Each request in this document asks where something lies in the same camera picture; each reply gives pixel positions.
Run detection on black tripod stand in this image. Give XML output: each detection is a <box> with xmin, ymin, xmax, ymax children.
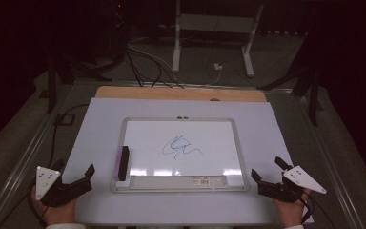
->
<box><xmin>256</xmin><ymin>61</ymin><xmax>324</xmax><ymax>127</ymax></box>
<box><xmin>45</xmin><ymin>55</ymin><xmax>112</xmax><ymax>115</ymax></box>

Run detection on dark equipment rack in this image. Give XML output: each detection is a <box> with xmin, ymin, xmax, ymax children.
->
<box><xmin>106</xmin><ymin>0</ymin><xmax>132</xmax><ymax>60</ymax></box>

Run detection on black square floor bracket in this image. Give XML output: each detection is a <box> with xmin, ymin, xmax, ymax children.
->
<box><xmin>53</xmin><ymin>113</ymin><xmax>76</xmax><ymax>126</ymax></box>

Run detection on aluminium floor rail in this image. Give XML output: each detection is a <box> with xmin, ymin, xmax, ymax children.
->
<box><xmin>0</xmin><ymin>80</ymin><xmax>74</xmax><ymax>229</ymax></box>
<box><xmin>72</xmin><ymin>78</ymin><xmax>295</xmax><ymax>94</ymax></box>
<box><xmin>294</xmin><ymin>92</ymin><xmax>366</xmax><ymax>229</ymax></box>

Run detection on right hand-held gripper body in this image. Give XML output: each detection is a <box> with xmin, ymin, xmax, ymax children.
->
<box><xmin>256</xmin><ymin>165</ymin><xmax>328</xmax><ymax>204</ymax></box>

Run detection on white framed whiteboard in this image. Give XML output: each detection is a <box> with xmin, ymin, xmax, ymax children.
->
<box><xmin>110</xmin><ymin>116</ymin><xmax>250</xmax><ymax>194</ymax></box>

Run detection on white metal stand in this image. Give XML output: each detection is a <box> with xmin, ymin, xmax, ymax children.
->
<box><xmin>171</xmin><ymin>0</ymin><xmax>265</xmax><ymax>78</ymax></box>

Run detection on large white table sheet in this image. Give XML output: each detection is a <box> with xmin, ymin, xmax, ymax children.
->
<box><xmin>61</xmin><ymin>96</ymin><xmax>315</xmax><ymax>227</ymax></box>

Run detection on person's left hand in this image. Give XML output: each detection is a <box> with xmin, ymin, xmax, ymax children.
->
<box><xmin>30</xmin><ymin>185</ymin><xmax>78</xmax><ymax>227</ymax></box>

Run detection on bundle of black floor cables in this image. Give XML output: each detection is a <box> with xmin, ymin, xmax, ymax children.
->
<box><xmin>124</xmin><ymin>42</ymin><xmax>186</xmax><ymax>90</ymax></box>

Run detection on thin white cable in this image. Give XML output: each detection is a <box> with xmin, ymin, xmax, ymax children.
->
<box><xmin>184</xmin><ymin>68</ymin><xmax>222</xmax><ymax>88</ymax></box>

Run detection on person's right hand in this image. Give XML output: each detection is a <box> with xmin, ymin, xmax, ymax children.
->
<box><xmin>272</xmin><ymin>188</ymin><xmax>313</xmax><ymax>229</ymax></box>

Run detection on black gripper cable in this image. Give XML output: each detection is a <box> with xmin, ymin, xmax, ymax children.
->
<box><xmin>27</xmin><ymin>179</ymin><xmax>50</xmax><ymax>229</ymax></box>
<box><xmin>298</xmin><ymin>190</ymin><xmax>336</xmax><ymax>229</ymax></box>

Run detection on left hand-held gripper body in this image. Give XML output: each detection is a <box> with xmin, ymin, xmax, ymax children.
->
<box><xmin>35</xmin><ymin>165</ymin><xmax>93</xmax><ymax>208</ymax></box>

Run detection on long black floor cable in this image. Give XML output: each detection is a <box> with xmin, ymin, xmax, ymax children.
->
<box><xmin>46</xmin><ymin>103</ymin><xmax>91</xmax><ymax>168</ymax></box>

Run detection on black and purple whiteboard eraser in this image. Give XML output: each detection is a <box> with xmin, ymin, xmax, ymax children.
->
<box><xmin>113</xmin><ymin>145</ymin><xmax>131</xmax><ymax>182</ymax></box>

